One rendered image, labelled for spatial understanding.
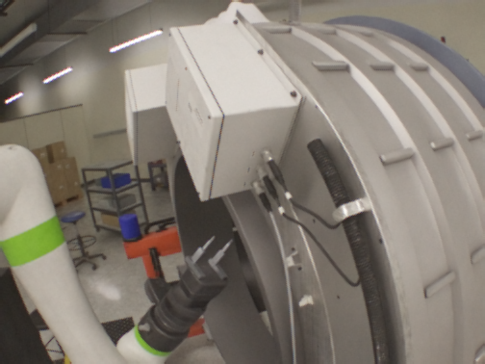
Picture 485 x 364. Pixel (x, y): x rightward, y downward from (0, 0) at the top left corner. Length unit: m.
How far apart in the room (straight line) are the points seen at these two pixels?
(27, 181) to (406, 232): 0.51
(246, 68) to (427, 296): 0.40
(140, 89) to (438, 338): 0.97
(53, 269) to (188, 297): 0.24
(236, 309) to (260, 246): 0.80
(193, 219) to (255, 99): 0.91
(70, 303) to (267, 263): 0.35
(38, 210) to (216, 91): 0.31
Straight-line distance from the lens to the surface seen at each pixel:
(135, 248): 2.06
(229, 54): 0.55
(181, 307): 0.62
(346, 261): 0.47
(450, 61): 0.82
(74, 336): 0.59
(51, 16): 6.70
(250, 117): 0.46
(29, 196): 0.53
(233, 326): 1.39
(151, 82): 1.09
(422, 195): 0.48
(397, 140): 0.50
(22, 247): 0.54
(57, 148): 8.48
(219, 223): 1.38
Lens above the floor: 1.67
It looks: 14 degrees down
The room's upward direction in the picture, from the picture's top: 8 degrees counter-clockwise
